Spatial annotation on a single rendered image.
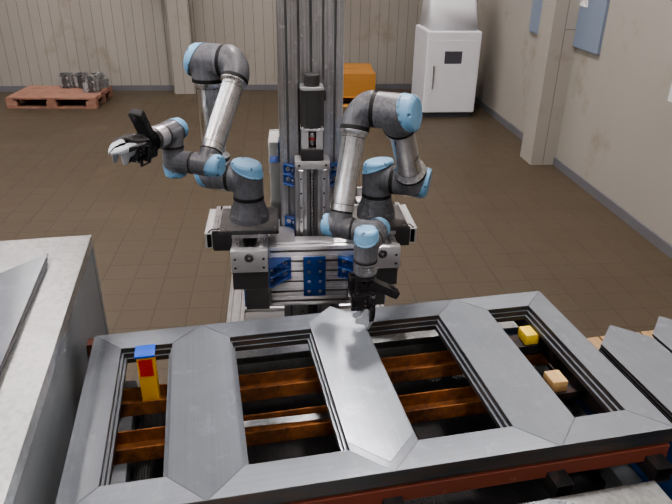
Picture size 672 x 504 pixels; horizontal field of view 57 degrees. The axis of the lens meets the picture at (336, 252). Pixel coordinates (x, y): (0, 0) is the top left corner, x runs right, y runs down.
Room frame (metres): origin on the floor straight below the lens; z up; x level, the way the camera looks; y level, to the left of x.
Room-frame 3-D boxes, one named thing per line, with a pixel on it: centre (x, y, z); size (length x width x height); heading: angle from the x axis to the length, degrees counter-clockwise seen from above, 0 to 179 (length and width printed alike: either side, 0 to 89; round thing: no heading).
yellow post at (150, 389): (1.56, 0.58, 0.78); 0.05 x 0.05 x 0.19; 12
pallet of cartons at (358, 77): (8.88, 0.09, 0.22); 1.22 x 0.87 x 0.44; 96
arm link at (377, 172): (2.28, -0.16, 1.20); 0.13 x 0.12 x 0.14; 69
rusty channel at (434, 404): (1.50, -0.07, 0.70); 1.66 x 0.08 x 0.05; 102
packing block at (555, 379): (1.56, -0.69, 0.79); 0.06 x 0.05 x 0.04; 12
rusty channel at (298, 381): (1.70, -0.02, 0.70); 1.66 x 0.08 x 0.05; 102
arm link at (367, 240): (1.74, -0.09, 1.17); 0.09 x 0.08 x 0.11; 159
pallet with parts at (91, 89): (8.53, 3.76, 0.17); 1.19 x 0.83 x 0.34; 96
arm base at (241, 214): (2.24, 0.34, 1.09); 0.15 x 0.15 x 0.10
